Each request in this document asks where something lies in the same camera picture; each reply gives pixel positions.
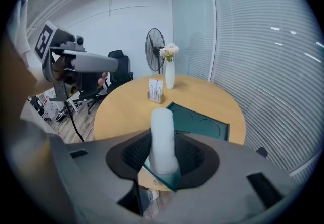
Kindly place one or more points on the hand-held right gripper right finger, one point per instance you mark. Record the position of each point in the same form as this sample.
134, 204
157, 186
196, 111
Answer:
227, 182

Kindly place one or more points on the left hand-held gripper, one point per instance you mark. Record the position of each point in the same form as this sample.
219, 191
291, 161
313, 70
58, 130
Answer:
45, 40

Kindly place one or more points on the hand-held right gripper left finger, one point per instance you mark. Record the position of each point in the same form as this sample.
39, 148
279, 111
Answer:
93, 169

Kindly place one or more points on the dark green plastic tray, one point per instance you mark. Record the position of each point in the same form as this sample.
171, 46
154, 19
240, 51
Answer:
202, 124

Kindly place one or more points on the white towel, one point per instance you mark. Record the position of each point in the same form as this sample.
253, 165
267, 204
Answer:
163, 142

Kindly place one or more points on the person's left forearm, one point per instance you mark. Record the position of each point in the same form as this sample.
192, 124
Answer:
39, 79

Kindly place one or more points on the person's left hand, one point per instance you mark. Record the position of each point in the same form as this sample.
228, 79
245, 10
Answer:
101, 78

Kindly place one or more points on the black standing fan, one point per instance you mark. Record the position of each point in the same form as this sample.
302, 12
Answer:
153, 48

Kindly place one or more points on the white shelf unit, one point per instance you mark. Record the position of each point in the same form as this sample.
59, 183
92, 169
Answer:
44, 96

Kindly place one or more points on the person's white shoe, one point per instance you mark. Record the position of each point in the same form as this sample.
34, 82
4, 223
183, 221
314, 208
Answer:
153, 193

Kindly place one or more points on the pink flower bouquet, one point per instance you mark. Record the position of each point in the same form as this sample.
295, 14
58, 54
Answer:
169, 50

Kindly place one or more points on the white ribbed vase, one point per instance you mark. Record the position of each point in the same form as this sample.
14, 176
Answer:
169, 76

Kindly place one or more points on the person's grey flower-print shirt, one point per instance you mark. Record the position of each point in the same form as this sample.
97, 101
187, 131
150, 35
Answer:
21, 30

